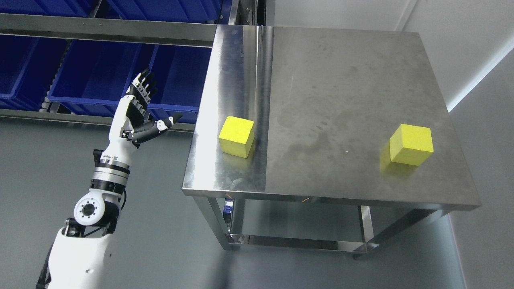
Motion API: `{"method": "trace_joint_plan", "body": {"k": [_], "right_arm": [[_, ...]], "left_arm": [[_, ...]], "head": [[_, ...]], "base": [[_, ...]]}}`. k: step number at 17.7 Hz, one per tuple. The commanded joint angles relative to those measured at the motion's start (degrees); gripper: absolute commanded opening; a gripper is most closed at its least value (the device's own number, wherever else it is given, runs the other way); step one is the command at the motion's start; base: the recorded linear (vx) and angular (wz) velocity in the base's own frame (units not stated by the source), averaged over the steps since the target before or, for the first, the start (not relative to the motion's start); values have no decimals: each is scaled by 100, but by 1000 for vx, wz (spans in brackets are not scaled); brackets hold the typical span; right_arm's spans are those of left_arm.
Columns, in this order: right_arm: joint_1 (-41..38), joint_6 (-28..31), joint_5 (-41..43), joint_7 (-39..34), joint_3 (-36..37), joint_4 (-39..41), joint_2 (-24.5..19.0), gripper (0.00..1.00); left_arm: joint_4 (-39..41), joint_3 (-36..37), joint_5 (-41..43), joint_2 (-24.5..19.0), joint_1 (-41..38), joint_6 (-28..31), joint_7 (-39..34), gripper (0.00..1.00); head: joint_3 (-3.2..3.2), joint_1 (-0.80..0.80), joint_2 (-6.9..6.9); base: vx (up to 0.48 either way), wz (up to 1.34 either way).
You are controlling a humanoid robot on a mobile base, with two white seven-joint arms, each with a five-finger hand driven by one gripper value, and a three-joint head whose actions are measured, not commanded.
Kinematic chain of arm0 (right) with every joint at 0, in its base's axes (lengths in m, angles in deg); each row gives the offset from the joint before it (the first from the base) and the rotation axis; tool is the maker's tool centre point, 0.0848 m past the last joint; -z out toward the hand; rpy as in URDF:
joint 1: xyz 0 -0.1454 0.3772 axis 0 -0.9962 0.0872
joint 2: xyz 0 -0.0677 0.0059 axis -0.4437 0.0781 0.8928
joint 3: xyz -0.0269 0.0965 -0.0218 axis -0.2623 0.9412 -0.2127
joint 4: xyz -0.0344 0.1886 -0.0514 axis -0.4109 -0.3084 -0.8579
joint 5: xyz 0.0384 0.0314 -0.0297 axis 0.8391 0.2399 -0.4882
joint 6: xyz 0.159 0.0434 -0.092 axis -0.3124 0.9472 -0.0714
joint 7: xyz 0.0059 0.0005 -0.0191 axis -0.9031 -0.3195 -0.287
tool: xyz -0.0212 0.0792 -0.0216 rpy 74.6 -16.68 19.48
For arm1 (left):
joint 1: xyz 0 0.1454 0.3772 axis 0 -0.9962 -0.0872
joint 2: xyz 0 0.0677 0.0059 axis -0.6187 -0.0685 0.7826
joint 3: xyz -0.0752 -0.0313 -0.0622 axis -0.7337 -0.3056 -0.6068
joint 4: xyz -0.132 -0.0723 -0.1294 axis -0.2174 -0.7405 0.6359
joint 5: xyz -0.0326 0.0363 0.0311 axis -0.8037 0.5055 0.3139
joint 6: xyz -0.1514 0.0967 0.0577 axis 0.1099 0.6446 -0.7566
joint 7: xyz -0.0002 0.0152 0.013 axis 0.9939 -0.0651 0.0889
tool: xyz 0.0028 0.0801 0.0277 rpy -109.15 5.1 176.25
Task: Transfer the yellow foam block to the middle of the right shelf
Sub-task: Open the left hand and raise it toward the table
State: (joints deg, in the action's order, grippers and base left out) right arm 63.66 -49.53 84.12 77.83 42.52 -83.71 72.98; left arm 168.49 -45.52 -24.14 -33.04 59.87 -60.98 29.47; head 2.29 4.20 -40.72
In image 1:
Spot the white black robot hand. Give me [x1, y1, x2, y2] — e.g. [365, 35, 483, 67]
[100, 68, 182, 166]

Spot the yellow foam block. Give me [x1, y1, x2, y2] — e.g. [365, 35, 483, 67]
[389, 123, 434, 166]
[218, 116, 255, 159]

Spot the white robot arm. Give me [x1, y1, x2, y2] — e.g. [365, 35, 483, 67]
[35, 149, 132, 289]

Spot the metal shelf rack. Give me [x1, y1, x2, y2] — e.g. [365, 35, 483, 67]
[0, 0, 268, 126]

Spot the blue plastic bin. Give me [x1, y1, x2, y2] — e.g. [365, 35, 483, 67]
[0, 35, 67, 110]
[48, 40, 155, 117]
[108, 0, 233, 24]
[148, 45, 211, 124]
[0, 0, 98, 18]

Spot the stainless steel table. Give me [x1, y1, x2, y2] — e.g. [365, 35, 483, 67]
[182, 24, 481, 256]

